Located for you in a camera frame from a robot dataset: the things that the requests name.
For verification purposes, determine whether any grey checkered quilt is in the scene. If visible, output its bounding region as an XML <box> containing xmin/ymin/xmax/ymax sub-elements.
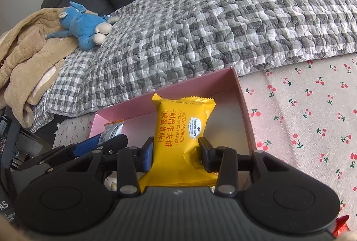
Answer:
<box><xmin>26</xmin><ymin>0</ymin><xmax>357</xmax><ymax>134</ymax></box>

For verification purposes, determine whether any yellow waffle snack packet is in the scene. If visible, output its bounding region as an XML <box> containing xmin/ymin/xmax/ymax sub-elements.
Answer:
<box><xmin>138</xmin><ymin>93</ymin><xmax>219</xmax><ymax>193</ymax></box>

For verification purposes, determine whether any blue plush toy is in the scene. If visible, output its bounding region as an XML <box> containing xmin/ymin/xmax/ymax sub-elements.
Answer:
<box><xmin>46</xmin><ymin>1</ymin><xmax>120</xmax><ymax>50</ymax></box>

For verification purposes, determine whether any red snack packet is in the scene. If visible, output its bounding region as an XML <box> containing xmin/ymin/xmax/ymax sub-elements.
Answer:
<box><xmin>333</xmin><ymin>215</ymin><xmax>350</xmax><ymax>236</ymax></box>

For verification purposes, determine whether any pink cardboard box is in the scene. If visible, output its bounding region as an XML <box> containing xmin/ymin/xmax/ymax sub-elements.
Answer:
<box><xmin>89</xmin><ymin>66</ymin><xmax>257</xmax><ymax>191</ymax></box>

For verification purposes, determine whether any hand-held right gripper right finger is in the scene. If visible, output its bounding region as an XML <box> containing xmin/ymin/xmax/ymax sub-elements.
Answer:
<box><xmin>197</xmin><ymin>137</ymin><xmax>302</xmax><ymax>197</ymax></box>

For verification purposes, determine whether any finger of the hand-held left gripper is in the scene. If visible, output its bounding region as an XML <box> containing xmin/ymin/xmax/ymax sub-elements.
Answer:
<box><xmin>96</xmin><ymin>133</ymin><xmax>129</xmax><ymax>156</ymax></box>
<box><xmin>15</xmin><ymin>137</ymin><xmax>103</xmax><ymax>175</ymax></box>

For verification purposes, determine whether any cherry print tablecloth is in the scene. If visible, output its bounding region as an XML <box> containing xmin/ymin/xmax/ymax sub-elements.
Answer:
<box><xmin>52</xmin><ymin>53</ymin><xmax>357</xmax><ymax>230</ymax></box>

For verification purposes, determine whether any grey white snack packet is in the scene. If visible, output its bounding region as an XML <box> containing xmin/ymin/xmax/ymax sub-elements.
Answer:
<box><xmin>100</xmin><ymin>119</ymin><xmax>125</xmax><ymax>147</ymax></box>

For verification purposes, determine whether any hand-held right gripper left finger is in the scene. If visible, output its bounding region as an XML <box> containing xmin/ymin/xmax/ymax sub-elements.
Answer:
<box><xmin>56</xmin><ymin>136</ymin><xmax>155</xmax><ymax>197</ymax></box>

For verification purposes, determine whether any beige fleece coat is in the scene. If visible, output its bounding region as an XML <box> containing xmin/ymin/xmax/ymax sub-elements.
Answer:
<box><xmin>0</xmin><ymin>8</ymin><xmax>81</xmax><ymax>126</ymax></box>

